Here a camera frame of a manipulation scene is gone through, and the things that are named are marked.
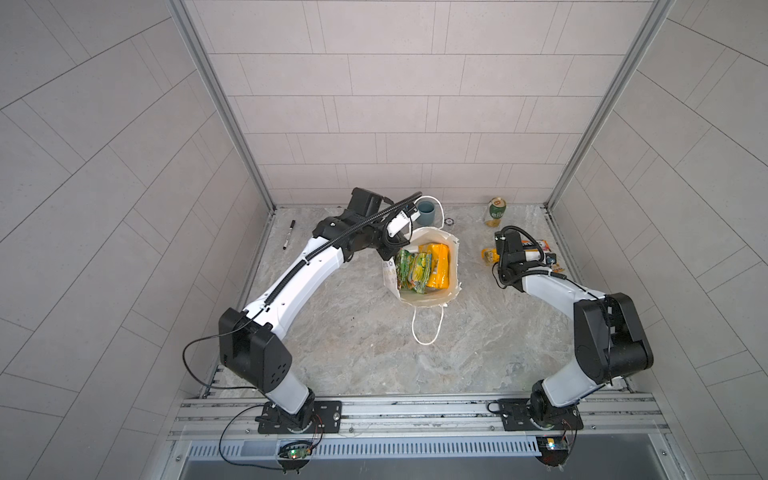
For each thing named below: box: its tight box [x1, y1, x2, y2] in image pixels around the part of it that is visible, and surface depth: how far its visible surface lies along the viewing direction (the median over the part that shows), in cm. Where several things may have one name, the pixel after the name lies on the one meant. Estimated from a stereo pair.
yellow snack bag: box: [418, 242, 450, 289], surface depth 85 cm
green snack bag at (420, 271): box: [410, 252, 433, 294], surface depth 90 cm
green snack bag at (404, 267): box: [396, 248, 415, 291], surface depth 92 cm
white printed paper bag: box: [383, 196, 461, 345], surface depth 87 cm
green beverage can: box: [489, 196, 507, 219], surface depth 107 cm
